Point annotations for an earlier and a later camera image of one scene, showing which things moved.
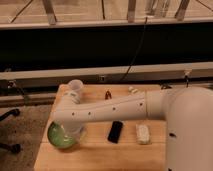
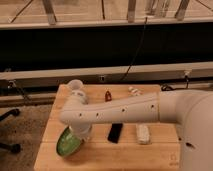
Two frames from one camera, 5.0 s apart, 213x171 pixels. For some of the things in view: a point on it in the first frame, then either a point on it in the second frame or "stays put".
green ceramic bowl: (57, 137) to (67, 143)
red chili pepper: (108, 95) stays put
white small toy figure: (133, 90) stays put
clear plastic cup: (76, 85) stays put
